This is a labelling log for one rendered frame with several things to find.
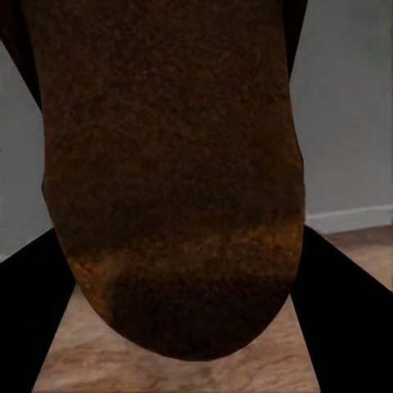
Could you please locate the sandal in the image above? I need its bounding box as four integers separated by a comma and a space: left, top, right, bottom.
0, 0, 308, 362

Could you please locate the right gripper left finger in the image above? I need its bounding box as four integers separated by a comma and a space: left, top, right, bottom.
0, 229, 77, 393

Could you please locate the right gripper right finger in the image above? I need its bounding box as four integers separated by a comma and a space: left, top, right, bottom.
289, 224, 393, 393

